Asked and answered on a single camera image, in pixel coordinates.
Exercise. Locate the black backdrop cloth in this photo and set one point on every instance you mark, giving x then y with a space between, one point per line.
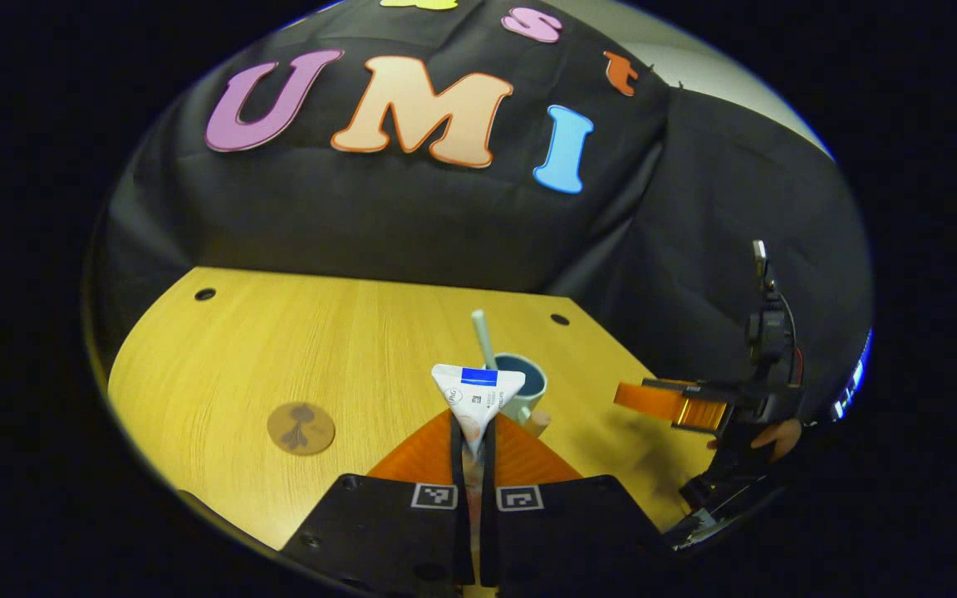
362 216

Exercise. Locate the wooden desktop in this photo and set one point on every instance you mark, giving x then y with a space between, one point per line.
238 357

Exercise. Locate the pale green toothbrush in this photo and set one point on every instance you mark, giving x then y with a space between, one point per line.
484 336

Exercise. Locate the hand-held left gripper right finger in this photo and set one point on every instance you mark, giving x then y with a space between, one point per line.
489 531

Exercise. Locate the round brown coaster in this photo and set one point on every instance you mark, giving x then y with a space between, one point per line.
301 428

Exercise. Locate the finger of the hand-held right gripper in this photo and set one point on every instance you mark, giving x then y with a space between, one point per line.
645 399
703 413

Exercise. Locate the white toothpaste tube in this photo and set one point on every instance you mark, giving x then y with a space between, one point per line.
478 399

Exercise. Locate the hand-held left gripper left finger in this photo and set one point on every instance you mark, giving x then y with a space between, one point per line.
457 465

